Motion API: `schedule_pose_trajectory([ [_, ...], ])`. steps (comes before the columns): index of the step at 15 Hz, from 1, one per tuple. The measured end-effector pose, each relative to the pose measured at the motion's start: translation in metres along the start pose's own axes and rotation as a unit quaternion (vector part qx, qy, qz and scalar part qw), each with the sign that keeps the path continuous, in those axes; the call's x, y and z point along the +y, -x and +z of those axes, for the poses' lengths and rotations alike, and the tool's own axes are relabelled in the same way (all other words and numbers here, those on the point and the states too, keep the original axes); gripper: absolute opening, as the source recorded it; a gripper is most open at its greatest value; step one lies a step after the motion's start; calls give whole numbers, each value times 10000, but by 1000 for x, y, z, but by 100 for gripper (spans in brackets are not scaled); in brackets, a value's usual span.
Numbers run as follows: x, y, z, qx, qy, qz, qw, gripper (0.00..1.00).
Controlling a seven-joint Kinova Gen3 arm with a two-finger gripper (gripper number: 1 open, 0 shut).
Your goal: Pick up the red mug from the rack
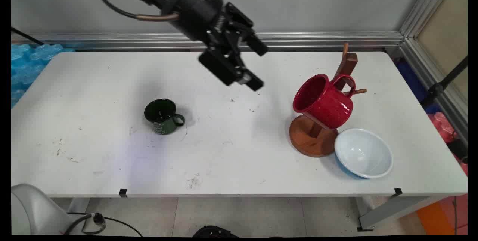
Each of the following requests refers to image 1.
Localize aluminium frame post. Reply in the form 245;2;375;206
399;0;468;146

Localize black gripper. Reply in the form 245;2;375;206
139;0;269;92

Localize black tripod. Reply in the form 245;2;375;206
420;56;468;108

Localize white and blue bowl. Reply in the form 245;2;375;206
334;128;394;179

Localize black cable with round plug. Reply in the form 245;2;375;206
62;212;143;236

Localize blue bubble wrap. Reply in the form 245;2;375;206
11;44;75;109

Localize thin black background cable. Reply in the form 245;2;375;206
11;27;44;46

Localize black object on floor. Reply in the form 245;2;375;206
192;225;239;238

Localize grey table leg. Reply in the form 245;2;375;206
67;197;91;214
355;195;448;231

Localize pink plastic bag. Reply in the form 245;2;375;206
428;112;459;143

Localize orange floor mat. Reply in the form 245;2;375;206
416;194;468;236

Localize wooden mug tree stand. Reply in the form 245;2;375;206
289;43;367;158

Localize red speckled enamel mug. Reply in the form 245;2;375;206
292;74;356;130

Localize dark green enamel mug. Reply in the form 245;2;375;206
144;99;186;135

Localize grey rounded machine base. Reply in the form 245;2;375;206
11;184;90;236

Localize blue crate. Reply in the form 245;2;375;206
395;59;442;115

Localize aluminium frame rail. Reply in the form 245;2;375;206
11;31;404;52

